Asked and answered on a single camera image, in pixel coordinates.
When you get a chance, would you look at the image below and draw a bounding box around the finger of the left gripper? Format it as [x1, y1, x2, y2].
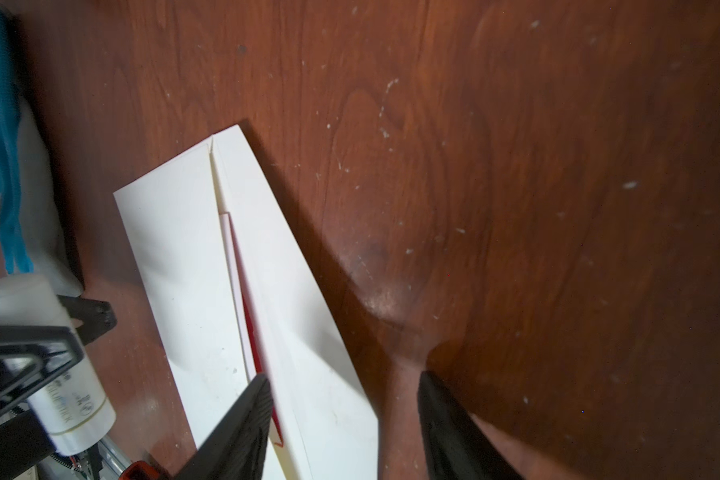
[0, 326, 84, 417]
[0, 274, 119, 348]

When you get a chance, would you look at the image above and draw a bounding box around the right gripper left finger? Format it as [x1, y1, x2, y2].
[175, 373, 273, 480]

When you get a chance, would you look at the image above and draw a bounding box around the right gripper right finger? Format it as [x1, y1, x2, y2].
[417, 371, 521, 480]

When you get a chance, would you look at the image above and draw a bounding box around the pink white letter card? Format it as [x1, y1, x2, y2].
[218, 212, 284, 448]

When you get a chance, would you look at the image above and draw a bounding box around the white glue stick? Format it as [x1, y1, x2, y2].
[0, 273, 116, 456]

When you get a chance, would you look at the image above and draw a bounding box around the cream envelope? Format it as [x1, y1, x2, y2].
[114, 126, 379, 479]

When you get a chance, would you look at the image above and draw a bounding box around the red pipe wrench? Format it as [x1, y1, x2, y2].
[119, 460, 169, 480]

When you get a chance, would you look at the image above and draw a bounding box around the blue grey work glove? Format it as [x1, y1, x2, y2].
[0, 9, 83, 297]

